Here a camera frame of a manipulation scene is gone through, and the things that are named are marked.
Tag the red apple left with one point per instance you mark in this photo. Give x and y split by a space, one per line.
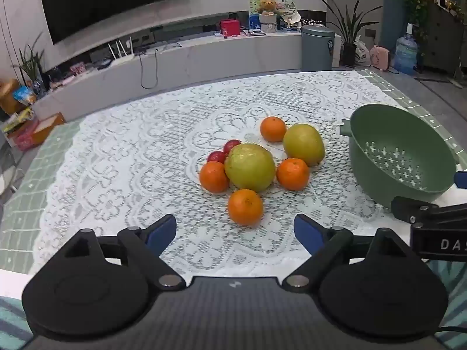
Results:
216 156

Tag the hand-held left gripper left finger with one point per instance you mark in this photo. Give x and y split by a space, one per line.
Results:
162 231

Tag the black television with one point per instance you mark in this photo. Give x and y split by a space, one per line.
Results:
109 0

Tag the green colander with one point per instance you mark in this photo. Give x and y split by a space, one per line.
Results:
397 146

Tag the pink heater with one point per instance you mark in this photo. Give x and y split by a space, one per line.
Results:
379 58

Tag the white basket with bow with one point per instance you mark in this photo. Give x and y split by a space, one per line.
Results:
269 22

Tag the red apple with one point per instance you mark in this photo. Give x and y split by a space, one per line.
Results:
216 156
231 146

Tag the digital scale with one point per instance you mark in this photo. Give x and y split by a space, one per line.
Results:
253 32

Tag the dark cabinet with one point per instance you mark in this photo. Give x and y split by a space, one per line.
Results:
445 40

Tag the blue water jug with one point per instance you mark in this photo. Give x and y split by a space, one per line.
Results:
405 53

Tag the brown teddy bear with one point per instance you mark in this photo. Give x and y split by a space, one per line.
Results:
266 6

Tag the long-leaf potted plant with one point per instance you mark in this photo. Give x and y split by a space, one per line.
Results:
348 32

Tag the white marble tv console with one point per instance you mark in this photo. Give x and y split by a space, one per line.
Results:
219 62

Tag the white lace tablecloth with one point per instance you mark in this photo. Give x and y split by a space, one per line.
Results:
146 135

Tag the green checkered tablecloth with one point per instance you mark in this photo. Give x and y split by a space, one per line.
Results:
22 207

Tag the wall socket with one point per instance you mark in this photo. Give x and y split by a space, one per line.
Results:
370 33

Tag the smaller yellow-green pomelo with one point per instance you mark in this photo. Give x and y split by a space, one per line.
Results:
304 144

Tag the green vine plant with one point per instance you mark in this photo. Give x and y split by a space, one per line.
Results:
417 0

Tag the brown bag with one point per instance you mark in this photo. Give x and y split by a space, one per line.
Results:
8 96

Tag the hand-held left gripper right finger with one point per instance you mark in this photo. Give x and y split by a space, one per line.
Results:
308 231

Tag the red apple right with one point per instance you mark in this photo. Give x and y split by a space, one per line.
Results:
231 146

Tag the small potted plant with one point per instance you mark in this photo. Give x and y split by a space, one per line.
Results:
31 65

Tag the red box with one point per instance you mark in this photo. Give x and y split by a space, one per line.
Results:
230 28

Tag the white plastic bag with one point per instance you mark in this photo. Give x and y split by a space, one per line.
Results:
361 54

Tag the white router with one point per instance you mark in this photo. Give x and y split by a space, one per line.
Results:
120 56

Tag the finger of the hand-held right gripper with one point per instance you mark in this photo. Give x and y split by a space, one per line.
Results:
410 209
461 180

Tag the grey trash can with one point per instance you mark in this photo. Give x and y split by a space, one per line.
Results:
317 49

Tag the teal striped cloth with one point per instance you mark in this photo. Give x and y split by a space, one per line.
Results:
458 299

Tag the orange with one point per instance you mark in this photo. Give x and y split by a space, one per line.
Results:
273 128
293 174
245 206
214 177

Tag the white hand fan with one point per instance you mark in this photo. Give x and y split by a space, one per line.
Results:
291 17

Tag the orange cardboard box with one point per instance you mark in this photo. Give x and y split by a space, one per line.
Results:
36 131

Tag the blue snack bag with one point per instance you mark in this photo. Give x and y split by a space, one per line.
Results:
24 95

